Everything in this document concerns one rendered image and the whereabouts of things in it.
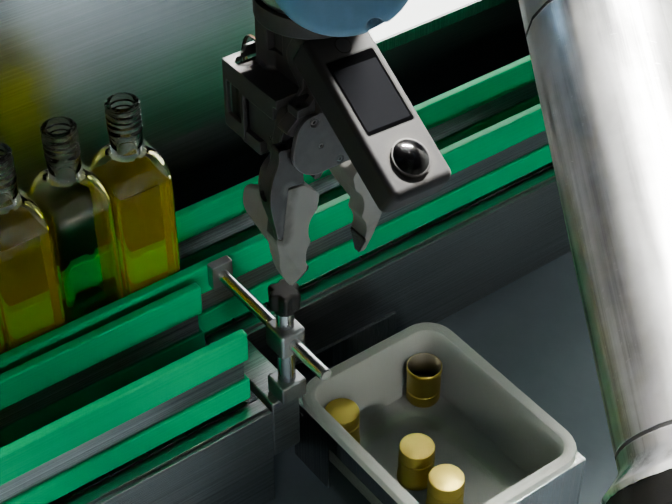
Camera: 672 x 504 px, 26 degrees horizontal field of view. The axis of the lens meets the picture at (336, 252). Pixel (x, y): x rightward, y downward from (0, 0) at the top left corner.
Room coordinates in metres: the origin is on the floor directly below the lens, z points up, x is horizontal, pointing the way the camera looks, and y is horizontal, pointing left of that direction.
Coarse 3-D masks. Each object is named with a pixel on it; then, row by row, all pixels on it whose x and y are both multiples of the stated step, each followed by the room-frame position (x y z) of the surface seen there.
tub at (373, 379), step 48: (432, 336) 1.03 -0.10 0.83; (336, 384) 0.97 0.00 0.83; (384, 384) 1.00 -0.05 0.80; (480, 384) 0.98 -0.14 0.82; (336, 432) 0.90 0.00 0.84; (384, 432) 0.96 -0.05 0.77; (432, 432) 0.96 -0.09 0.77; (480, 432) 0.96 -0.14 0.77; (528, 432) 0.92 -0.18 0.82; (384, 480) 0.84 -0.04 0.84; (480, 480) 0.90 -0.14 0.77; (528, 480) 0.84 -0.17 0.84
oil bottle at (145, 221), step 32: (96, 160) 0.99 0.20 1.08; (128, 160) 0.98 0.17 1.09; (160, 160) 0.99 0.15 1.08; (128, 192) 0.96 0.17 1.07; (160, 192) 0.98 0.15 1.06; (128, 224) 0.96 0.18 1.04; (160, 224) 0.97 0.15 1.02; (128, 256) 0.96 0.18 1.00; (160, 256) 0.97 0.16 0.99; (128, 288) 0.96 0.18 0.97
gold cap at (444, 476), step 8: (440, 464) 0.88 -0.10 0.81; (448, 464) 0.88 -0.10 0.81; (432, 472) 0.87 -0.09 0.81; (440, 472) 0.87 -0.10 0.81; (448, 472) 0.87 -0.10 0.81; (456, 472) 0.87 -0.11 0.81; (432, 480) 0.86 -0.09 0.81; (440, 480) 0.86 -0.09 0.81; (448, 480) 0.86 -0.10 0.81; (456, 480) 0.86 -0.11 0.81; (464, 480) 0.86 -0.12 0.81; (432, 488) 0.86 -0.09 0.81; (440, 488) 0.85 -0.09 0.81; (448, 488) 0.85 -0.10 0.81; (456, 488) 0.85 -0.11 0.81; (432, 496) 0.86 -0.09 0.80; (440, 496) 0.85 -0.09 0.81; (448, 496) 0.85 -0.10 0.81; (456, 496) 0.85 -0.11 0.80
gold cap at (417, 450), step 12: (408, 444) 0.91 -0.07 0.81; (420, 444) 0.91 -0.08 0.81; (432, 444) 0.91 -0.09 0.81; (408, 456) 0.89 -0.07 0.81; (420, 456) 0.89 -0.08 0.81; (432, 456) 0.90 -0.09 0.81; (408, 468) 0.89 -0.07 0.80; (420, 468) 0.89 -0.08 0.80; (408, 480) 0.89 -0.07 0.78; (420, 480) 0.89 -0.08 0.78
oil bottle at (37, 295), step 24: (24, 192) 0.94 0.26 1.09; (0, 216) 0.90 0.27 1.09; (24, 216) 0.91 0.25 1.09; (0, 240) 0.89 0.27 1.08; (24, 240) 0.90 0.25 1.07; (48, 240) 0.91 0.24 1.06; (0, 264) 0.89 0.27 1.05; (24, 264) 0.90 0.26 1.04; (48, 264) 0.91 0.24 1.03; (0, 288) 0.89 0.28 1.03; (24, 288) 0.90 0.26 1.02; (48, 288) 0.91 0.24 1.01; (0, 312) 0.89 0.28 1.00; (24, 312) 0.89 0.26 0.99; (48, 312) 0.91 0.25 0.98; (24, 336) 0.89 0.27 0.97
